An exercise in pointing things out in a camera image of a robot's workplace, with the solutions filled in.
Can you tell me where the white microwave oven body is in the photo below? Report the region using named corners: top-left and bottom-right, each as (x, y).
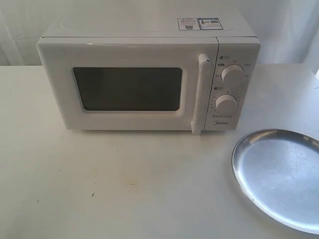
top-left (41, 14), bottom-right (260, 131)

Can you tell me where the lower white control knob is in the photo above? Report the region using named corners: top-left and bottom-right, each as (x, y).
top-left (215, 94), bottom-right (237, 113)

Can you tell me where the white control knob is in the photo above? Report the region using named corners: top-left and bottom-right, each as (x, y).
top-left (221, 64), bottom-right (246, 87)
top-left (215, 94), bottom-right (237, 113)

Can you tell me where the upper white control knob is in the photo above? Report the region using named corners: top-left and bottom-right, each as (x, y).
top-left (221, 64), bottom-right (246, 87)

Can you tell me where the warning label sticker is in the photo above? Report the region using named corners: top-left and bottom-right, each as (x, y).
top-left (177, 17), bottom-right (223, 31)

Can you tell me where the round silver metal tray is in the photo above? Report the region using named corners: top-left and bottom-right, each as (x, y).
top-left (232, 129), bottom-right (319, 235)

